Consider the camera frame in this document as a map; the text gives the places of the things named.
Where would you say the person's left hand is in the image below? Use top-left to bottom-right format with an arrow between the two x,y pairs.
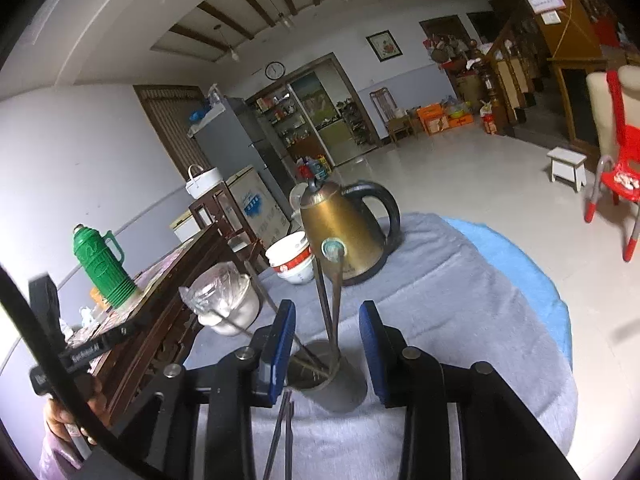
44,374 -> 108,458

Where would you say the framed wall picture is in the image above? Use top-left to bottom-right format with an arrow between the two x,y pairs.
366,31 -> 403,62

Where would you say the small white stool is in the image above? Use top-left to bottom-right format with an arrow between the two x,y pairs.
546,146 -> 588,193

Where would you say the blue tablecloth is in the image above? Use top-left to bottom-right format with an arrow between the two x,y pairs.
442,217 -> 572,361

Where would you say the grey refrigerator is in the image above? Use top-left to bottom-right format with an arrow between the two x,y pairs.
187,97 -> 296,201

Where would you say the clear plastic bag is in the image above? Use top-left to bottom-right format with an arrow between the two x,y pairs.
179,261 -> 251,318

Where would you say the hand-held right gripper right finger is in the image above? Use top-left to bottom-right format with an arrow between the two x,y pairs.
359,300 -> 581,480

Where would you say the grey table cloth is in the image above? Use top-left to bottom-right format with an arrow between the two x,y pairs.
182,212 -> 578,480

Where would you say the white basket with handle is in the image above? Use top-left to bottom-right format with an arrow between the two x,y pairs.
185,164 -> 223,200

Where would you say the wooden stair railing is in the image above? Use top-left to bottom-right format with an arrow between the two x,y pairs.
482,10 -> 551,126

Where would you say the stocked storage shelf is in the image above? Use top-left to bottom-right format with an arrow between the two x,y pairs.
255,91 -> 313,161

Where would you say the golden electric kettle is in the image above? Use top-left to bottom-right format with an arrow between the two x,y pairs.
299,177 -> 402,287

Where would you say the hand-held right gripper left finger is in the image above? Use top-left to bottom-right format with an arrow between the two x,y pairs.
120,299 -> 297,480

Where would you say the red plastic child chair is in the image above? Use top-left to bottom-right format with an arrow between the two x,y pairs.
584,125 -> 640,262

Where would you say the red banded white bowl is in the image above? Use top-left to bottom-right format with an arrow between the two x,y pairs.
265,231 -> 315,271

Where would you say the dark metal utensil holder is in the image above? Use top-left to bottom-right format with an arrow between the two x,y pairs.
285,340 -> 368,413

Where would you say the green thermos flask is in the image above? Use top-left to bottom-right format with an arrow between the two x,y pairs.
72,225 -> 138,309

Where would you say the dark wooden armchair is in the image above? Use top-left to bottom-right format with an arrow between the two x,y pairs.
189,185 -> 268,273

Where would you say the slim wooden chair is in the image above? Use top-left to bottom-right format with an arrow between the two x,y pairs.
370,87 -> 418,147

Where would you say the white chest freezer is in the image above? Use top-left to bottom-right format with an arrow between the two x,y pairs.
225,166 -> 292,246

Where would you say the white patterned bowl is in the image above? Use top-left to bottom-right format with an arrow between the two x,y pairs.
276,259 -> 317,286

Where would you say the carved wooden sideboard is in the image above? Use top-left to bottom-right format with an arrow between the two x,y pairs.
60,225 -> 261,426

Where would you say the dark wooden chopstick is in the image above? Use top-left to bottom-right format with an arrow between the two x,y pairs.
313,250 -> 337,348
327,252 -> 347,348

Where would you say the large orange cardboard box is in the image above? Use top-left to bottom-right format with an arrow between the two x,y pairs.
416,104 -> 449,135

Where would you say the white cooking pot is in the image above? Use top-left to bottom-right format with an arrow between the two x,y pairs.
197,275 -> 261,337

